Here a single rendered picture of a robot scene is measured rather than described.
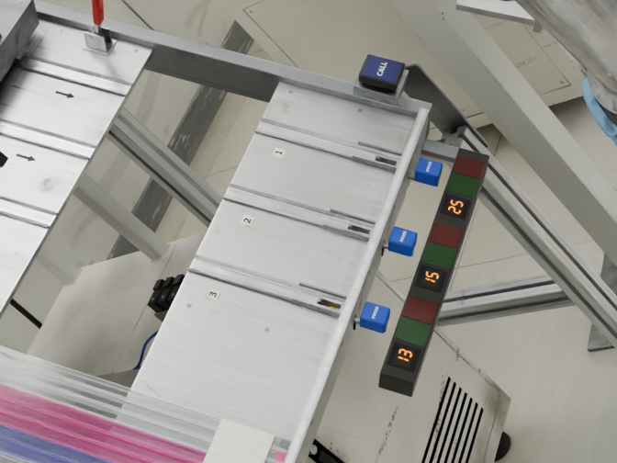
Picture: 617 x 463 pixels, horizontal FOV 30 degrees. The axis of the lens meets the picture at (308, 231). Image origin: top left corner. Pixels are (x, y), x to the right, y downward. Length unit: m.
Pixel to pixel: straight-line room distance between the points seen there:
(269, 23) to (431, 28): 0.96
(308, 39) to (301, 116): 1.15
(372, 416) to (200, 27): 2.42
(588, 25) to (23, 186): 0.74
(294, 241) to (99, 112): 0.32
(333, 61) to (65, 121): 1.23
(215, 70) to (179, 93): 2.29
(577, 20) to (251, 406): 0.54
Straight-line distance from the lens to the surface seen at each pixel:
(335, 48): 2.61
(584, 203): 1.94
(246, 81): 1.55
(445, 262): 1.37
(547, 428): 2.07
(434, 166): 1.43
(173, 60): 1.58
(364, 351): 1.78
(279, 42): 2.67
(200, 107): 3.87
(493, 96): 1.79
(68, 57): 1.58
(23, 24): 1.58
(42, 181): 1.46
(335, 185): 1.42
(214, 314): 1.32
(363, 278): 1.31
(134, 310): 1.93
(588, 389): 2.07
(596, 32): 1.03
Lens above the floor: 1.43
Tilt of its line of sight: 29 degrees down
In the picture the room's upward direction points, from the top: 47 degrees counter-clockwise
